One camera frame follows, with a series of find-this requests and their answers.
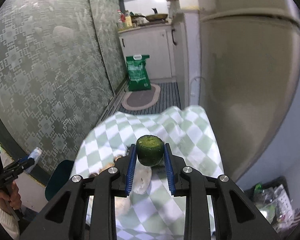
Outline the striped dark floor rug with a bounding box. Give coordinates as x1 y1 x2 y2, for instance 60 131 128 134
99 81 182 120

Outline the white kitchen cabinet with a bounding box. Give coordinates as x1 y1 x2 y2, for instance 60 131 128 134
117 12 201 103

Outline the green round citrus fruit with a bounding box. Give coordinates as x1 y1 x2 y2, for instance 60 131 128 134
136 135 164 167

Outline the oval grey pink mat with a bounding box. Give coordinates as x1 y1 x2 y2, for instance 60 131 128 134
121 83 161 111

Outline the beige refrigerator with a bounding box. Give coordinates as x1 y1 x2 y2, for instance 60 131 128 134
199 0 300 180

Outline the yellow bottle on counter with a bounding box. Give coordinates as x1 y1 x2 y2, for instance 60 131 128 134
125 10 133 28

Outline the white sleeve left forearm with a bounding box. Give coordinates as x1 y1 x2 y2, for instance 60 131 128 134
0 207 20 239

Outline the green rice bag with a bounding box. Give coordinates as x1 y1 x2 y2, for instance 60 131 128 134
126 55 151 92

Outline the left hand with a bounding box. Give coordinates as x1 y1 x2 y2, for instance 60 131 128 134
0 181 21 215

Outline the teal chair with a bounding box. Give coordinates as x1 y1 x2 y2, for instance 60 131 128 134
45 160 74 201

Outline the white crumpled tissue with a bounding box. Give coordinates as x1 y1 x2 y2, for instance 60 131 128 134
132 165 152 194

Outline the clear oil bottle red label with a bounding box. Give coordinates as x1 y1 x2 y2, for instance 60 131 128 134
117 10 126 30

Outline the frying pan on stove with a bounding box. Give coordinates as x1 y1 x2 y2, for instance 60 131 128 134
130 8 168 22

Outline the green white checkered tablecloth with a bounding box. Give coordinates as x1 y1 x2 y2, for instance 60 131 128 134
71 106 224 239

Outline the patterned glass sliding door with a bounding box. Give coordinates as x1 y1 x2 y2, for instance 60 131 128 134
0 0 126 181

